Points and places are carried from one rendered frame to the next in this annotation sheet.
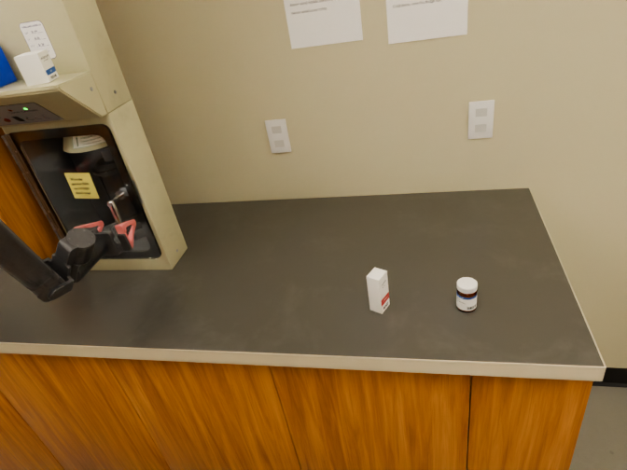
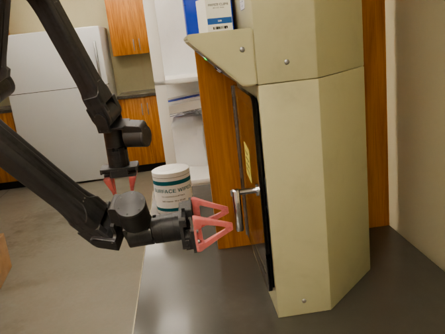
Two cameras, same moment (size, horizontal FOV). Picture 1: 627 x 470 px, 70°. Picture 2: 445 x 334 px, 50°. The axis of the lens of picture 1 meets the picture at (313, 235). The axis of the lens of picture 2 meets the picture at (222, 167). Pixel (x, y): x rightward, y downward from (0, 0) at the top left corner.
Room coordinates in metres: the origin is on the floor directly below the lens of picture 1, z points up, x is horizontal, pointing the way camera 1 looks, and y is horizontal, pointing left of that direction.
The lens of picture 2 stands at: (0.73, -0.35, 1.50)
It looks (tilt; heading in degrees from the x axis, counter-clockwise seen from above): 15 degrees down; 70
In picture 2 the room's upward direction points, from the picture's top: 6 degrees counter-clockwise
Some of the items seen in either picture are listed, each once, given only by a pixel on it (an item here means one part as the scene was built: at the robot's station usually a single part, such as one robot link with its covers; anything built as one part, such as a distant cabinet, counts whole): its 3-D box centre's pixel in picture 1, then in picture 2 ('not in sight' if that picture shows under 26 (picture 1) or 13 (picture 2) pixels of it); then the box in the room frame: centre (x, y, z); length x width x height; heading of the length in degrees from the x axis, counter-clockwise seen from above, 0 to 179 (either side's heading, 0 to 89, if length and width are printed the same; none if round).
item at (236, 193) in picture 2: (119, 211); (245, 207); (1.08, 0.49, 1.17); 0.05 x 0.03 x 0.10; 163
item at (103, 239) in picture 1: (91, 249); (171, 226); (0.93, 0.52, 1.15); 0.10 x 0.07 x 0.07; 72
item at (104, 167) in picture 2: not in sight; (118, 159); (0.91, 0.96, 1.21); 0.10 x 0.07 x 0.07; 164
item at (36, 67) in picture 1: (36, 67); (214, 15); (1.07, 0.52, 1.54); 0.05 x 0.05 x 0.06; 0
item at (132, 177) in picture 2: not in sight; (125, 183); (0.92, 0.96, 1.14); 0.07 x 0.07 x 0.09; 74
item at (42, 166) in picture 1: (88, 199); (251, 179); (1.14, 0.58, 1.19); 0.30 x 0.01 x 0.40; 73
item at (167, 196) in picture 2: not in sight; (173, 188); (1.12, 1.21, 1.02); 0.13 x 0.13 x 0.15
